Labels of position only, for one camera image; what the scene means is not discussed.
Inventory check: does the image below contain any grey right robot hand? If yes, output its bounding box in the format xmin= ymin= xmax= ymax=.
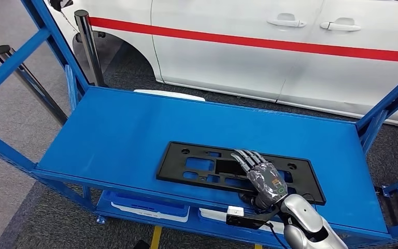
xmin=231 ymin=149 xmax=289 ymax=211

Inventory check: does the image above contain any black plastic plate bracket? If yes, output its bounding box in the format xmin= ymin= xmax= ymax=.
xmin=156 ymin=141 xmax=326 ymax=206

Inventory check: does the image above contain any blue metal shelf rack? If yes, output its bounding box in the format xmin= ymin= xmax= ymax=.
xmin=0 ymin=0 xmax=398 ymax=249

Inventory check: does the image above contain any blue plastic bin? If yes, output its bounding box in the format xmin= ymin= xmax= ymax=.
xmin=102 ymin=190 xmax=190 ymax=218

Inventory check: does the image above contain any yellow floor tape outline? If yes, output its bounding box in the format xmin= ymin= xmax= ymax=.
xmin=150 ymin=225 xmax=263 ymax=249

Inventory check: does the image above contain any white car red stripe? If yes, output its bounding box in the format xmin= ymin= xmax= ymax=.
xmin=46 ymin=0 xmax=398 ymax=128

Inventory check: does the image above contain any white flat panel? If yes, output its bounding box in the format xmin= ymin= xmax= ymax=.
xmin=134 ymin=89 xmax=207 ymax=102

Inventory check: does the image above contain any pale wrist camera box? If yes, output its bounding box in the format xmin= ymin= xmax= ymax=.
xmin=226 ymin=205 xmax=245 ymax=218

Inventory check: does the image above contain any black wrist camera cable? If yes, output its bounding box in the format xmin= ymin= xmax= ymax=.
xmin=266 ymin=223 xmax=289 ymax=249

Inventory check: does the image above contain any chrome stanchion post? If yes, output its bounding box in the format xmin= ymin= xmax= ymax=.
xmin=0 ymin=45 xmax=68 ymax=126
xmin=74 ymin=9 xmax=106 ymax=87

